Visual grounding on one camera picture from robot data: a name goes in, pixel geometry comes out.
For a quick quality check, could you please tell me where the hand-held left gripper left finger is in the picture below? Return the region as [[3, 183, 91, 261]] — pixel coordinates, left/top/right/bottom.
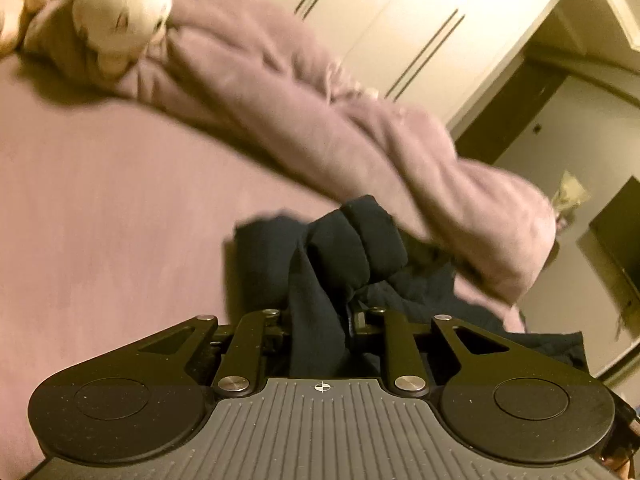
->
[[115, 309, 291, 396]]

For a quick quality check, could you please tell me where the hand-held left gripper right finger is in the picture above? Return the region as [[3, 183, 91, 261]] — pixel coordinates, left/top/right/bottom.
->
[[349, 308, 532, 397]]

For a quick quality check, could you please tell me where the dark navy zip jacket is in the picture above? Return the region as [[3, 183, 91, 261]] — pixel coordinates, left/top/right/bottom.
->
[[234, 194, 587, 380]]

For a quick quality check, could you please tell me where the purple bed sheet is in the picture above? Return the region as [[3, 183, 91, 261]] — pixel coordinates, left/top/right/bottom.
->
[[0, 50, 351, 480]]

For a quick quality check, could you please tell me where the wrapped flower bouquet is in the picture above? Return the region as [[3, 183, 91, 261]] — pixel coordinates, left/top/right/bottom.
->
[[551, 171, 590, 228]]

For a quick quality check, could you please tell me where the purple duvet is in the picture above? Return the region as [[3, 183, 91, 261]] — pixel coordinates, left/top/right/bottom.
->
[[22, 0, 558, 333]]

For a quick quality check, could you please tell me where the dark door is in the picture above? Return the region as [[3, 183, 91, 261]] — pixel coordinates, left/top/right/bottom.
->
[[452, 57, 568, 166]]

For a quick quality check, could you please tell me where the white wardrobe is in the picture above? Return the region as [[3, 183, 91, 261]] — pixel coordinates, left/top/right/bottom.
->
[[250, 0, 572, 128]]

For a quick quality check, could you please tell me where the white plush toy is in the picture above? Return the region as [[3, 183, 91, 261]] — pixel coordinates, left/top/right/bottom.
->
[[67, 0, 191, 80]]

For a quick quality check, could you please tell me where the pink plush bear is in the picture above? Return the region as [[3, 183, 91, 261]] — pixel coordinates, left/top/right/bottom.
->
[[0, 0, 55, 60]]

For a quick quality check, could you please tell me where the wall television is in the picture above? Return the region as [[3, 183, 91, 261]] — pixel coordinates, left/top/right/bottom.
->
[[589, 177, 640, 308]]

